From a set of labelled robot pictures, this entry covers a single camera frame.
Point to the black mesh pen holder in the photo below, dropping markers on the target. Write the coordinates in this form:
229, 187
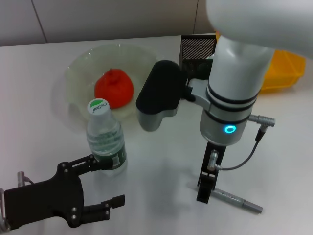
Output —
195, 49

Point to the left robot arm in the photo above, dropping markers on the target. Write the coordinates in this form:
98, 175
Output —
1, 208

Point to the clear water bottle green label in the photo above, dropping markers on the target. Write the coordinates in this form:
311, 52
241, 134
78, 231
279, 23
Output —
105, 137

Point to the grey marker pen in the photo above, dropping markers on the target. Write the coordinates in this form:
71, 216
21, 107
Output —
237, 199

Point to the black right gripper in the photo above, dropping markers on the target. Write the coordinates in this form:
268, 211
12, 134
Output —
218, 151

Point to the orange fruit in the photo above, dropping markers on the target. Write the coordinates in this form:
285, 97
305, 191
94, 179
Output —
113, 90

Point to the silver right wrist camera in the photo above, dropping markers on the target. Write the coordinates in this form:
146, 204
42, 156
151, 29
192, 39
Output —
159, 90

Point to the yellow plastic bin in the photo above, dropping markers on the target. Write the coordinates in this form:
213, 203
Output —
283, 73

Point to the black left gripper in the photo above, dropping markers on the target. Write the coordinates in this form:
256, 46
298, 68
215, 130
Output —
49, 200

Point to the green glass fruit plate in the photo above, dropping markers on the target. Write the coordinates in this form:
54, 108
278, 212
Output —
83, 63

